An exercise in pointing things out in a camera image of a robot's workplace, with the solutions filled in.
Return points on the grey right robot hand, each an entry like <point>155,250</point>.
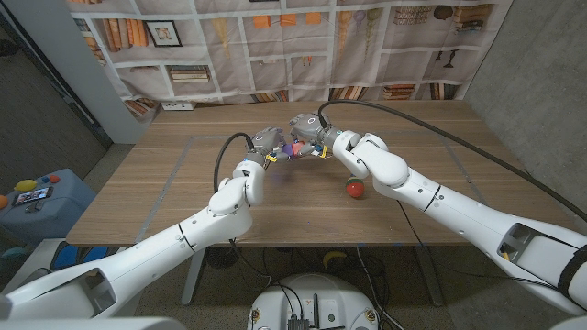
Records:
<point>312,128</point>

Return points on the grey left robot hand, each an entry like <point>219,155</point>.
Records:
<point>266,142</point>

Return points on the purple magnetic cube block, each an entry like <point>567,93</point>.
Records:
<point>288,150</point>

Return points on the red magnetic cube block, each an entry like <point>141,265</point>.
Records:
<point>298,147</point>

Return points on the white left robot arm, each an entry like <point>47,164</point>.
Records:
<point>160,252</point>

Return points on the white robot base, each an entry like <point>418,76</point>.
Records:
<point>321,298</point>

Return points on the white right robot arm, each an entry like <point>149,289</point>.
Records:
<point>458,215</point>

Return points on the red green wooden maraca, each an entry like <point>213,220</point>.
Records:
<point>355,188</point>

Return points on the yellow banana toy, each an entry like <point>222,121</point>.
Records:
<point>334,256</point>

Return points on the orange toy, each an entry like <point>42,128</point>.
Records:
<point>3,201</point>

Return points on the printed bookshelf backdrop cloth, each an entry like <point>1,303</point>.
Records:
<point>293,55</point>

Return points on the white power strip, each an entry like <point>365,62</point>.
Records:
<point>178,106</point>

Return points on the black round floor fan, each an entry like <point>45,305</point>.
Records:
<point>220,259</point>

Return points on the grey table leg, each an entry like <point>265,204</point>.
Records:
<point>428,275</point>
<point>192,279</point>

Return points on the blue-grey ottoman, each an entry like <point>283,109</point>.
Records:
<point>55,215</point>

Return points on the blue cushion pads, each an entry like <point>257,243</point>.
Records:
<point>69,257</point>

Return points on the black smartphone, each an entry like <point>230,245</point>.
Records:
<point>32,195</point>

